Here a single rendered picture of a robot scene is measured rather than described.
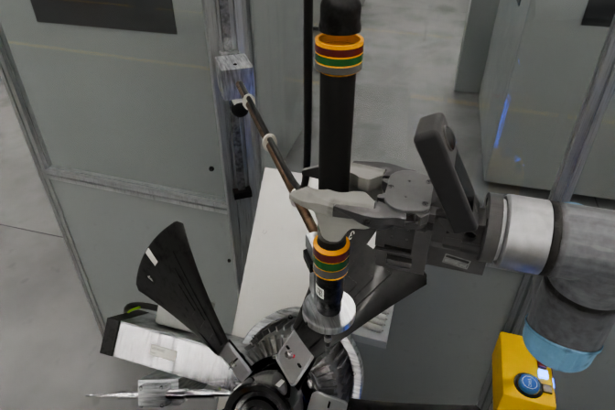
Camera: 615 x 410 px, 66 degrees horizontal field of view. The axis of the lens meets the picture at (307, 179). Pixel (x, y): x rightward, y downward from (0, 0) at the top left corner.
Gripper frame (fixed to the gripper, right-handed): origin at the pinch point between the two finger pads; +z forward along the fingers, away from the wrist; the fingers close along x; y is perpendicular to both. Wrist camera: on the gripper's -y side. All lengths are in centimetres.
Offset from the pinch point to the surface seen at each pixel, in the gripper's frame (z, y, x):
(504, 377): -34, 59, 25
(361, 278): -5.0, 27.8, 13.9
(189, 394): 24, 56, 2
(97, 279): 117, 122, 70
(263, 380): 7.2, 39.7, -0.8
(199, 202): 60, 67, 70
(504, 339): -35, 59, 35
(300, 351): 3.0, 39.4, 5.7
